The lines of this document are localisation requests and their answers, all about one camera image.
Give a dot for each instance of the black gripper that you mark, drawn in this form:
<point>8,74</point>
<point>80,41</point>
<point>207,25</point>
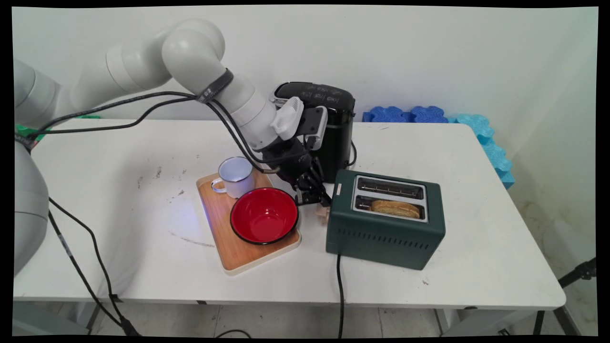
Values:
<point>288,159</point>

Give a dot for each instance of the green two-slot toaster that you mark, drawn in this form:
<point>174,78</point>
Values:
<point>381,238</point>

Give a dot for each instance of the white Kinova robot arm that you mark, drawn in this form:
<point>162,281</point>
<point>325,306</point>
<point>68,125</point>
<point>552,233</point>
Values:
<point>190,52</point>

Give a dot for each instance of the red enamel bowl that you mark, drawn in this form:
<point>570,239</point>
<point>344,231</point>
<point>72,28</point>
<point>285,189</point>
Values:
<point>264,216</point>

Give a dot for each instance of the black coffee machine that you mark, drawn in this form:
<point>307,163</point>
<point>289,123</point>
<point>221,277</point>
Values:
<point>338,138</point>

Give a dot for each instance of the white enamel mug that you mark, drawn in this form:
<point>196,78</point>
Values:
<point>236,176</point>

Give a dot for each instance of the toasted bread slice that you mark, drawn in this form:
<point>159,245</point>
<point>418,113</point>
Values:
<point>395,208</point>

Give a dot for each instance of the wooden serving tray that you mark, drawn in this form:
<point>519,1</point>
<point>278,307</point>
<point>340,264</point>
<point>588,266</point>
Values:
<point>224,228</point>

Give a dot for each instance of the dark blue foam mat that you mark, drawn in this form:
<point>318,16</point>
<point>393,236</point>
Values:
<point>388,115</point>
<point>429,114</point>

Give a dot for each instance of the cyan foam mat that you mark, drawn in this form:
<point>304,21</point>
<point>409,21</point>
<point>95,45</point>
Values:
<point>498,162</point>
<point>472,126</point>

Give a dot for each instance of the white table leg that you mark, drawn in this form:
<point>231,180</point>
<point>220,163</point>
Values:
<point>476,321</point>

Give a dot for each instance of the black tripod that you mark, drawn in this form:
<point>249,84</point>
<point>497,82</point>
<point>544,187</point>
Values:
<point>579,272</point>

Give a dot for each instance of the green foam mat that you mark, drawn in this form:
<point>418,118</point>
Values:
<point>24,132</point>

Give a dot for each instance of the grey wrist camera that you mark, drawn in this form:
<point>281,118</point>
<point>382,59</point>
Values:
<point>314,126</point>

